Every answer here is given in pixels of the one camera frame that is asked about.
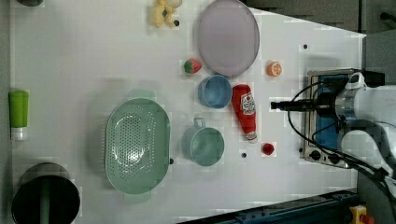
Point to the black cylinder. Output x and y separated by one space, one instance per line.
31 3

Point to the small red toy fruit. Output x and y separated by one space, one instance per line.
268 149

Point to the black round container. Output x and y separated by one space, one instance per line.
46 196

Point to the silver black toaster oven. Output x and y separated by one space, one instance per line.
323 137

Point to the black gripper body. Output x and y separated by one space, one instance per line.
323 105

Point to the green squeeze bottle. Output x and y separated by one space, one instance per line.
18 106

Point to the blue bowl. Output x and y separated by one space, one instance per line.
215 92

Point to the red ketchup bottle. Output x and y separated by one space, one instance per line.
244 108

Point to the lilac round plate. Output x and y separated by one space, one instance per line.
228 37

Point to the yellow red emergency button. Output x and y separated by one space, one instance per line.
359 215

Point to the toy peeled banana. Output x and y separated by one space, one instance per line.
163 12

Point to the green mug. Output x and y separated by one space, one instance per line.
201 144

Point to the blue metal frame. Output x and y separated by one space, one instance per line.
329 208

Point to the toy strawberry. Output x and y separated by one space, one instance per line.
192 66

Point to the toy orange slice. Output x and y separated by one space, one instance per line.
274 69

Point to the green oval strainer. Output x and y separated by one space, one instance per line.
137 154

